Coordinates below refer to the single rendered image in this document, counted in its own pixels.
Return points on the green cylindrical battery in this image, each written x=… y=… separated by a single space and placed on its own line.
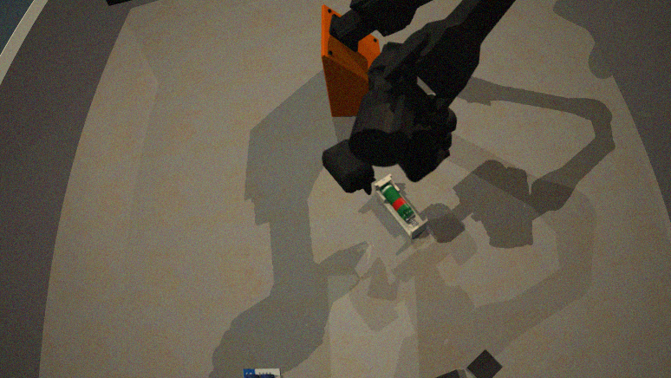
x=396 y=201

